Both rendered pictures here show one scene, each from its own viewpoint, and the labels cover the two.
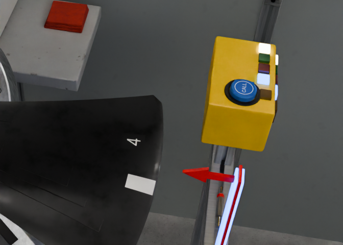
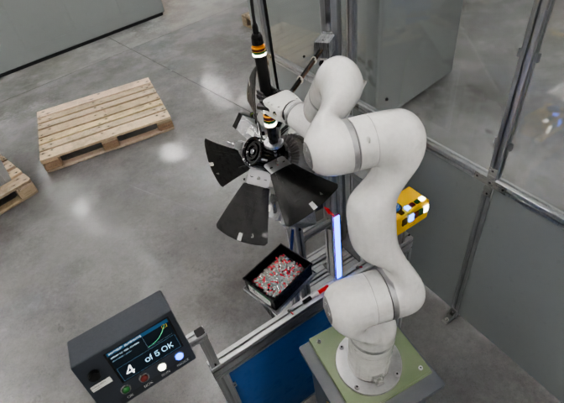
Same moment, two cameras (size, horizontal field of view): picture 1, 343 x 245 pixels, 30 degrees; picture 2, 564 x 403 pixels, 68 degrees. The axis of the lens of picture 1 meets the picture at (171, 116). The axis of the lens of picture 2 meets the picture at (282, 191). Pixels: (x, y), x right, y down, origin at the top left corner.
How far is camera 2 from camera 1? 0.94 m
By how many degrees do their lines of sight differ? 43
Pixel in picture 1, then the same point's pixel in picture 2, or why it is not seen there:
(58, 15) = not seen: hidden behind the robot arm
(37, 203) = (284, 195)
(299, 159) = (498, 295)
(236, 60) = (405, 197)
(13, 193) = (281, 189)
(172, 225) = (433, 299)
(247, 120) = not seen: hidden behind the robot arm
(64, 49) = not seen: hidden behind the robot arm
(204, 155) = (451, 265)
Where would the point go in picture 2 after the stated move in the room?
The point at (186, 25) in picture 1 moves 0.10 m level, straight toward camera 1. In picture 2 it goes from (448, 190) to (432, 200)
